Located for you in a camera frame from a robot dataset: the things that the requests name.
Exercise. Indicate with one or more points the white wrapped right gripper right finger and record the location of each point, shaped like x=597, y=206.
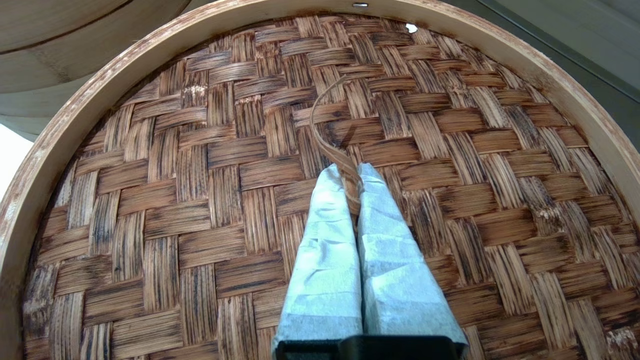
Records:
x=400, y=280

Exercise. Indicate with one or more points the woven bamboo steamer lid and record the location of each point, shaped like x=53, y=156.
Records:
x=200, y=200

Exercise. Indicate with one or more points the bamboo steamer stack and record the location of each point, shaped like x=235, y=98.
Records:
x=75, y=30

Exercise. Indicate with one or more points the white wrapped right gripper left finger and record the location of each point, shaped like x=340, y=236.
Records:
x=325, y=270

